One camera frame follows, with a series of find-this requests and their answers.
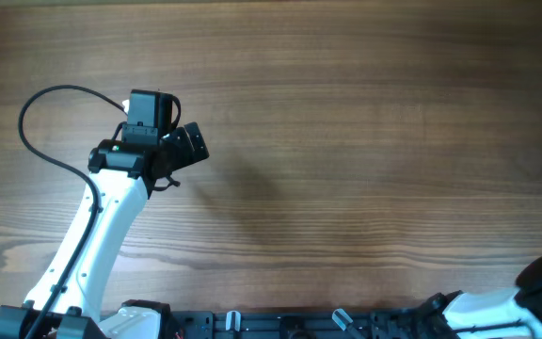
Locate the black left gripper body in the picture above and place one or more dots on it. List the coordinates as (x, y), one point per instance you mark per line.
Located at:
(181, 153)

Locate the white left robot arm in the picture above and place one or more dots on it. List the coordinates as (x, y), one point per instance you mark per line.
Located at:
(122, 174)

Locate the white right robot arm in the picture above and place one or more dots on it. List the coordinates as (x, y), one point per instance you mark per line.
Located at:
(505, 313)

